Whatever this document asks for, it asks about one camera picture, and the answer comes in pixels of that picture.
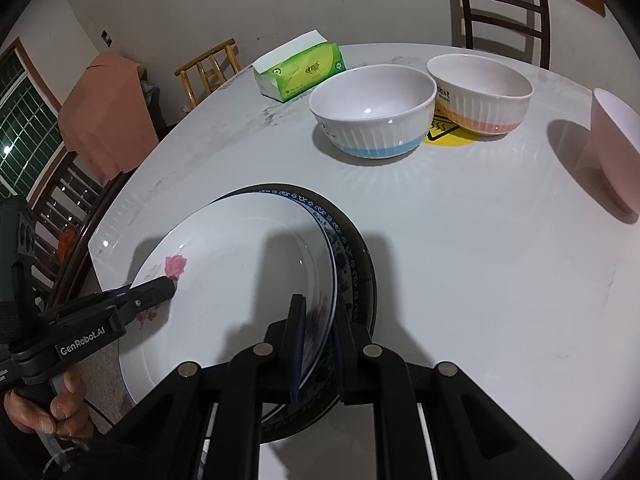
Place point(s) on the person's left hand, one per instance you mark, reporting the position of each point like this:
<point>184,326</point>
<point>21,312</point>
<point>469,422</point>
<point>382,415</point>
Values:
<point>67,416</point>

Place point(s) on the side window with grille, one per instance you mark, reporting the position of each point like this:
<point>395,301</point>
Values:
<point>31,142</point>

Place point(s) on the blue floral plate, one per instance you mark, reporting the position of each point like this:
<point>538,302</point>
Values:
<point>356,294</point>

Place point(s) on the green tissue box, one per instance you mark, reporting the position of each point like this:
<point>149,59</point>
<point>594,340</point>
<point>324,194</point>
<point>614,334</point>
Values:
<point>297,66</point>

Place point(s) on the pink bowl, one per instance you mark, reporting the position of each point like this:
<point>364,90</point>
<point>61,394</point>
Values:
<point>614,129</point>

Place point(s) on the white bowl blue base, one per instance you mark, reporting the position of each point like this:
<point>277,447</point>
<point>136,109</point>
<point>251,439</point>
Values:
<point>375,112</point>

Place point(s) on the yellow round warning sticker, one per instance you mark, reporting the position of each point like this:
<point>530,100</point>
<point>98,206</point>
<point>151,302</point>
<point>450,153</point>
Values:
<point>443,132</point>

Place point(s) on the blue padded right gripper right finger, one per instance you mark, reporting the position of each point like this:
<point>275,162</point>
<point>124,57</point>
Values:
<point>350,360</point>

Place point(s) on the white plate pink roses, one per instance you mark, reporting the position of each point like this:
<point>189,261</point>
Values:
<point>237,263</point>

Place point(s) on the white bowl orange base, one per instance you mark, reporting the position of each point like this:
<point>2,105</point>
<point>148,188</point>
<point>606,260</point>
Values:
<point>481,95</point>

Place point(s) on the light wooden chair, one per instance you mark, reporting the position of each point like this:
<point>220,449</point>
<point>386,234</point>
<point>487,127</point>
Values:
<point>214,67</point>

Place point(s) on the dark chair at left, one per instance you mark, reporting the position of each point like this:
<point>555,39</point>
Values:
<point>68,210</point>

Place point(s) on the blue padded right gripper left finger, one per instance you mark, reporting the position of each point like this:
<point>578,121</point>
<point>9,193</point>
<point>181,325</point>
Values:
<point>295,330</point>

